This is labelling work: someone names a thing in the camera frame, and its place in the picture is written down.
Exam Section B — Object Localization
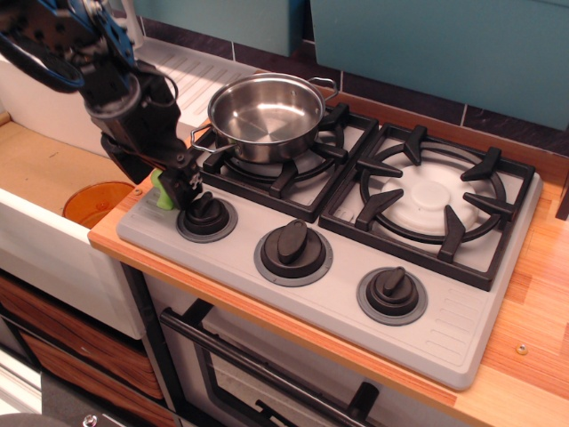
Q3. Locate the white toy sink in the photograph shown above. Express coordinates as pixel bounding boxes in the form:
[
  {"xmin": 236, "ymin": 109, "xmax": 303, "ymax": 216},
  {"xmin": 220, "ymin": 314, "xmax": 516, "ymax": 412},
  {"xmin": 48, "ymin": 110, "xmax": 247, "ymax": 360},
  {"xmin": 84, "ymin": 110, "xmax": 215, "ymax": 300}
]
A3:
[{"xmin": 0, "ymin": 35, "xmax": 259, "ymax": 341}]

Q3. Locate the teal left wall cabinet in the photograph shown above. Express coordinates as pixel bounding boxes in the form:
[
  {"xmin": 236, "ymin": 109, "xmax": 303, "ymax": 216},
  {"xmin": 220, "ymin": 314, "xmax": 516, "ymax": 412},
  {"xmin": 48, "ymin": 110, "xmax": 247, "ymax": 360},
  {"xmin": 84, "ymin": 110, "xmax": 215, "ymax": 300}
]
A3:
[{"xmin": 134, "ymin": 0, "xmax": 305, "ymax": 56}]

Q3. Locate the black right burner grate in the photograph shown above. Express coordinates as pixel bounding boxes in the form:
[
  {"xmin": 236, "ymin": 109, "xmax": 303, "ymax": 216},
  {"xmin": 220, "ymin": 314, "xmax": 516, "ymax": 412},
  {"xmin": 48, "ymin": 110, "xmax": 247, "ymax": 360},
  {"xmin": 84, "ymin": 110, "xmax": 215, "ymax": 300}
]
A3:
[{"xmin": 319, "ymin": 125, "xmax": 542, "ymax": 291}]

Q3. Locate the oven door with handle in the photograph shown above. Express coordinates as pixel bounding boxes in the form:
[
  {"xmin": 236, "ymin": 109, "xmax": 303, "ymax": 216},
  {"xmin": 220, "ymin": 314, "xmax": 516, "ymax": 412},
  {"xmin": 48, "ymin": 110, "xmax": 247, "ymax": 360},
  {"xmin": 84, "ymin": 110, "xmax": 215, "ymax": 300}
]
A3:
[{"xmin": 159, "ymin": 299, "xmax": 458, "ymax": 426}]

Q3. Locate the grey toy faucet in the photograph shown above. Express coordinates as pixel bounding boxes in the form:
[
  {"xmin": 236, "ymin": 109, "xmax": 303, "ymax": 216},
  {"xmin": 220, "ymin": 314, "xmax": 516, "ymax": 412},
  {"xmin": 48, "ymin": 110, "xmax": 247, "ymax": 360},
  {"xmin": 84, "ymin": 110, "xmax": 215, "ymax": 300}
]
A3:
[{"xmin": 118, "ymin": 0, "xmax": 144, "ymax": 50}]

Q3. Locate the stainless steel pot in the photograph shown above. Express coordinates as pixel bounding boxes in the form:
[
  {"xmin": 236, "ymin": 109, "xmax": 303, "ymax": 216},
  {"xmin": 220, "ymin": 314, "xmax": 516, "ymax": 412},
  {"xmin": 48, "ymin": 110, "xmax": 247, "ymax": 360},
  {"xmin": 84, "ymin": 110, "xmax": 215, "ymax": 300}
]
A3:
[{"xmin": 190, "ymin": 73, "xmax": 339, "ymax": 164}]

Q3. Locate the black stove knob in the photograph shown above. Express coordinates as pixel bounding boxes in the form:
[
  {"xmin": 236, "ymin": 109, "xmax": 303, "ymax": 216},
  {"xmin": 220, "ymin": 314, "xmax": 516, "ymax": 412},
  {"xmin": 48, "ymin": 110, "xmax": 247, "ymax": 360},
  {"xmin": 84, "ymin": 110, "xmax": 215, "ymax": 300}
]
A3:
[
  {"xmin": 253, "ymin": 220, "xmax": 333, "ymax": 287},
  {"xmin": 176, "ymin": 191, "xmax": 238, "ymax": 244},
  {"xmin": 357, "ymin": 267, "xmax": 428, "ymax": 326}
]

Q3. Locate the black right stove knob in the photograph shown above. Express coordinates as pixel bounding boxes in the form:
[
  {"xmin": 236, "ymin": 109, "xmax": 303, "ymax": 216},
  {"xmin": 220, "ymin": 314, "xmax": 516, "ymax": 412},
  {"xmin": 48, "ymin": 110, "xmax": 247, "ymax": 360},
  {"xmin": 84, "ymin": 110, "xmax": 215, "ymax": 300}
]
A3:
[{"xmin": 357, "ymin": 267, "xmax": 428, "ymax": 326}]

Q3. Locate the orange sink drain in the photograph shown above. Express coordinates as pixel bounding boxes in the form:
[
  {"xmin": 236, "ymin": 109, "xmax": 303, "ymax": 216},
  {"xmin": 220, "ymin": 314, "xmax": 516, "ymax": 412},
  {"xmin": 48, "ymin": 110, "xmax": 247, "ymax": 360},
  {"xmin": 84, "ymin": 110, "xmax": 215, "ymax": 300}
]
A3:
[{"xmin": 63, "ymin": 181, "xmax": 134, "ymax": 229}]

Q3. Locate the black middle stove knob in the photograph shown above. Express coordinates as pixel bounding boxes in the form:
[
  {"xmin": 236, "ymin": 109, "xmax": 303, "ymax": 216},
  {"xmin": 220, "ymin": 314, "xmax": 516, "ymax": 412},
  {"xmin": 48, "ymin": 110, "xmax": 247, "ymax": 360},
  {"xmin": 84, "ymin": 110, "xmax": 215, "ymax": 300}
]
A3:
[{"xmin": 253, "ymin": 220, "xmax": 333, "ymax": 287}]

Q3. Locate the teal right wall cabinet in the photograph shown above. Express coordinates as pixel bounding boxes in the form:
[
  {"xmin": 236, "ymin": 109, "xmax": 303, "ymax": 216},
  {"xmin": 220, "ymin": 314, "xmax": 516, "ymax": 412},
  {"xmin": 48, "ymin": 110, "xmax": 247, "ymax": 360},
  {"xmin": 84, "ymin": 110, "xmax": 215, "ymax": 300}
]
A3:
[{"xmin": 310, "ymin": 1, "xmax": 568, "ymax": 130}]

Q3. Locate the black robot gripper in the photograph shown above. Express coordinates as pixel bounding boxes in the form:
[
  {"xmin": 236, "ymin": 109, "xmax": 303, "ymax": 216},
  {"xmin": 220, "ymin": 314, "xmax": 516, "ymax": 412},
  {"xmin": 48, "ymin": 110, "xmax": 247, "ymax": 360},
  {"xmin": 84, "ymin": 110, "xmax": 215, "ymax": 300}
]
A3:
[{"xmin": 84, "ymin": 61, "xmax": 203, "ymax": 210}]

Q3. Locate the grey toy stove top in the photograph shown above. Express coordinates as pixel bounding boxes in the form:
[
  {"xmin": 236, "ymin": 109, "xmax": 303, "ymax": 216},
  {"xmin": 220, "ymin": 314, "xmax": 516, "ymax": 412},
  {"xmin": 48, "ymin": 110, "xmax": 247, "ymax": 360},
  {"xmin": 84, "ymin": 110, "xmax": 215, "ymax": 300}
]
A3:
[{"xmin": 116, "ymin": 125, "xmax": 543, "ymax": 390}]

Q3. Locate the upper wood drawer front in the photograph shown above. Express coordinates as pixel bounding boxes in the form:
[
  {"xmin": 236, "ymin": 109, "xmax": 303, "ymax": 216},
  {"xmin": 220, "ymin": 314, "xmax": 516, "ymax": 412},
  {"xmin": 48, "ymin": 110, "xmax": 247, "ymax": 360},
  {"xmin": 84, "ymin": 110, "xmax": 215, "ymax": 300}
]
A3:
[{"xmin": 1, "ymin": 271, "xmax": 162, "ymax": 399}]

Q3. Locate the black blue robot arm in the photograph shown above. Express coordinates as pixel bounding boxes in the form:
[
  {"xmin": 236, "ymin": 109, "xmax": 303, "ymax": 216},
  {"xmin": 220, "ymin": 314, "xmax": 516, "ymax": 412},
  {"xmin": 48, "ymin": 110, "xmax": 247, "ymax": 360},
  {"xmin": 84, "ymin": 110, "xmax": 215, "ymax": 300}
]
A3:
[{"xmin": 1, "ymin": 1, "xmax": 202, "ymax": 210}]

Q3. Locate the green toy cauliflower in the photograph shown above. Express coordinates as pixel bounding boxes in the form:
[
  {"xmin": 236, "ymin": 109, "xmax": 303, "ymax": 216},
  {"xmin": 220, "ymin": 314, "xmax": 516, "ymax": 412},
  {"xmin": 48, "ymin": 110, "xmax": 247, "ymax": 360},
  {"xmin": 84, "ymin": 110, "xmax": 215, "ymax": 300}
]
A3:
[{"xmin": 150, "ymin": 169, "xmax": 174, "ymax": 211}]

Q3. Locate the lower wood drawer front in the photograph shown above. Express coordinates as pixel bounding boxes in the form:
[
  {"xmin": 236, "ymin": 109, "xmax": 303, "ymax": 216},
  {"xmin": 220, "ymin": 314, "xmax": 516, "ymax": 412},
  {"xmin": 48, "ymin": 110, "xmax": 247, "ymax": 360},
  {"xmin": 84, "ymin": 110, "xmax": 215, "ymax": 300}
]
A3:
[{"xmin": 21, "ymin": 333, "xmax": 176, "ymax": 427}]

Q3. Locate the teal wall cabinet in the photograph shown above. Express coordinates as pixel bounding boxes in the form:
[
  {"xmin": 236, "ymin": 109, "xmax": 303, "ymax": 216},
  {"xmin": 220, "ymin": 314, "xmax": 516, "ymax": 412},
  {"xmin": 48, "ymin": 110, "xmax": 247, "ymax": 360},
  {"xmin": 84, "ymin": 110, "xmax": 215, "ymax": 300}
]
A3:
[
  {"xmin": 310, "ymin": 1, "xmax": 568, "ymax": 130},
  {"xmin": 134, "ymin": 0, "xmax": 305, "ymax": 56}
]

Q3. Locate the wood drawer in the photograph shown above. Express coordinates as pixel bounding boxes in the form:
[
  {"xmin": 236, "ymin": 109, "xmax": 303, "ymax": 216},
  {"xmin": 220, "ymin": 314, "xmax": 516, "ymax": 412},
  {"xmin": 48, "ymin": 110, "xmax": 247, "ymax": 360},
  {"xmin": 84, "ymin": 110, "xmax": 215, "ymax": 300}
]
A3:
[
  {"xmin": 1, "ymin": 271, "xmax": 162, "ymax": 399},
  {"xmin": 21, "ymin": 333, "xmax": 176, "ymax": 427}
]

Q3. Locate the black left stove knob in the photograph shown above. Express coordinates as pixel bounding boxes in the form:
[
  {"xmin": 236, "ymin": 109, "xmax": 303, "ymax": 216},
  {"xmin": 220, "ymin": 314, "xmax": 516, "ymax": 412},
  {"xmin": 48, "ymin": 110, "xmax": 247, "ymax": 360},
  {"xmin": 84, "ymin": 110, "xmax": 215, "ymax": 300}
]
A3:
[{"xmin": 176, "ymin": 191, "xmax": 238, "ymax": 244}]

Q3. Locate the black burner grate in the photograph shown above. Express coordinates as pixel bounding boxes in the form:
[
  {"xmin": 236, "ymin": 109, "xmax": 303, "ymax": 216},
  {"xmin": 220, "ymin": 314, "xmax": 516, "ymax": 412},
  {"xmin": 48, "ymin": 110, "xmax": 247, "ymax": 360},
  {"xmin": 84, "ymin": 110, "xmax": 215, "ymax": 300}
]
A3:
[
  {"xmin": 319, "ymin": 125, "xmax": 542, "ymax": 291},
  {"xmin": 189, "ymin": 103, "xmax": 380, "ymax": 222}
]

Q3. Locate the black left burner grate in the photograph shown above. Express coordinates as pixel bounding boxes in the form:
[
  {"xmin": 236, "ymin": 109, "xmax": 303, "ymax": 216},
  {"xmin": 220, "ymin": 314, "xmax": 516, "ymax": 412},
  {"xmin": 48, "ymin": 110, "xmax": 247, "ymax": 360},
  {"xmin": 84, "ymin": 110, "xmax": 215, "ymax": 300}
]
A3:
[{"xmin": 189, "ymin": 103, "xmax": 380, "ymax": 222}]

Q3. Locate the brass countertop screw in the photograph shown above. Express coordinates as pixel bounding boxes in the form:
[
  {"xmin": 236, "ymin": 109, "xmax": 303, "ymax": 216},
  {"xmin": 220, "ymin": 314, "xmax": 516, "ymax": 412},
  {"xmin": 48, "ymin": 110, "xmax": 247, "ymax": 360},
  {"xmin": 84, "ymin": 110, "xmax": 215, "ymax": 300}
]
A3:
[{"xmin": 516, "ymin": 343, "xmax": 528, "ymax": 356}]

